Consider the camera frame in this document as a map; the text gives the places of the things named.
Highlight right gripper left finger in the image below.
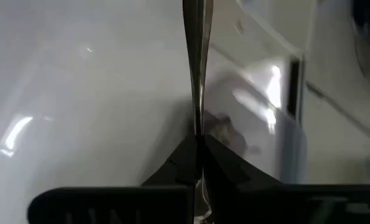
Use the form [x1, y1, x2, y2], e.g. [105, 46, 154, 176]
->
[27, 134, 203, 224]

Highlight white glossy table sheet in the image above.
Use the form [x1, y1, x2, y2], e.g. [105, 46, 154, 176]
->
[0, 0, 298, 224]

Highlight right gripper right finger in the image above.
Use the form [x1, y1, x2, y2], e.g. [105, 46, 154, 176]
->
[203, 135, 370, 224]

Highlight black metal spoon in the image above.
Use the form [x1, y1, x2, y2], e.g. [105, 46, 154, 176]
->
[181, 0, 214, 138]

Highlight white plastic bin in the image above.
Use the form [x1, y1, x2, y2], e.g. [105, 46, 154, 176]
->
[209, 0, 370, 186]

